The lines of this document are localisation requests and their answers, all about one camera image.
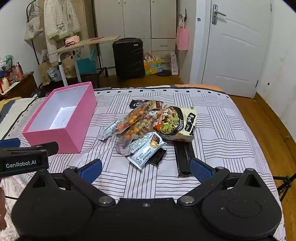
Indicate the white snack bar packet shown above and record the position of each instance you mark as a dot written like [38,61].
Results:
[143,153]

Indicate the beige tote bag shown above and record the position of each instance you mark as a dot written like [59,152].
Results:
[33,29]

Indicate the black suitcase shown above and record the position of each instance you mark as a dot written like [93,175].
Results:
[128,58]

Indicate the long black packet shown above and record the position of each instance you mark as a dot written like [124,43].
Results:
[182,157]

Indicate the orange and white egg packet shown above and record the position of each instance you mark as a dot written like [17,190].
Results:
[134,115]
[138,131]

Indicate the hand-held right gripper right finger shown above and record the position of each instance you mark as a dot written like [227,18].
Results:
[200,170]

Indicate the dark wooden nightstand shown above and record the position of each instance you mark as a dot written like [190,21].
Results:
[20,88]

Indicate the pink cardboard box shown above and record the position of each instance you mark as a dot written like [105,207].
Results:
[69,141]

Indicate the white printed bag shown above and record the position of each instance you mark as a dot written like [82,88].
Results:
[55,74]

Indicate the grey yellow quilt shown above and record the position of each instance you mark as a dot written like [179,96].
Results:
[13,111]

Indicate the white wardrobe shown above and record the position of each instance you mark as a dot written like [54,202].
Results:
[138,20]

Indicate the pink hanging bag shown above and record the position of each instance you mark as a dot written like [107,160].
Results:
[182,38]

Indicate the red box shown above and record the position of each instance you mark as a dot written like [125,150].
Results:
[13,73]

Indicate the noodle bag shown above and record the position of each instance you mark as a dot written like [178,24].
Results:
[175,122]

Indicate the brown paper bag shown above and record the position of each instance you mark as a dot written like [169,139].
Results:
[44,71]
[69,67]

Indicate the white knitted cardigan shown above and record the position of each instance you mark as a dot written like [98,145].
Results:
[60,23]

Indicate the wooden folding table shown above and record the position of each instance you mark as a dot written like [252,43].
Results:
[92,41]

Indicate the striped bed sheet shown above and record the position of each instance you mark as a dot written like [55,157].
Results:
[219,139]

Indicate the colourful cardboard box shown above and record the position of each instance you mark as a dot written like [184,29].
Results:
[152,66]

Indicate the teal shopping bag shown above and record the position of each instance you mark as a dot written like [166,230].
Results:
[86,64]

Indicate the black cracker packet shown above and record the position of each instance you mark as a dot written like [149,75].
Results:
[138,103]

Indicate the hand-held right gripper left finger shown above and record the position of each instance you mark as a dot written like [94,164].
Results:
[92,168]

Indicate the small black snack packet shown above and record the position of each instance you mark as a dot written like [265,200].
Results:
[158,158]

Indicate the grey sausage packet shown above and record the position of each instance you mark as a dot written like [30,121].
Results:
[108,131]

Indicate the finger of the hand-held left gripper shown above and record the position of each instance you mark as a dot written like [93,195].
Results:
[46,147]
[9,142]

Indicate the white door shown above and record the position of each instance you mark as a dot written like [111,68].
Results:
[235,51]

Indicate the white plastic bag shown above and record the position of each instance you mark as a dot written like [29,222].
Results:
[174,63]

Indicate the black tripod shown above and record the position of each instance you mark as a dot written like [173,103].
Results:
[286,185]

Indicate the pink pencil case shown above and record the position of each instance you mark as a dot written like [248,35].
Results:
[72,41]

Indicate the black slippers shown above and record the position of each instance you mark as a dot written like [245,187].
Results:
[164,74]

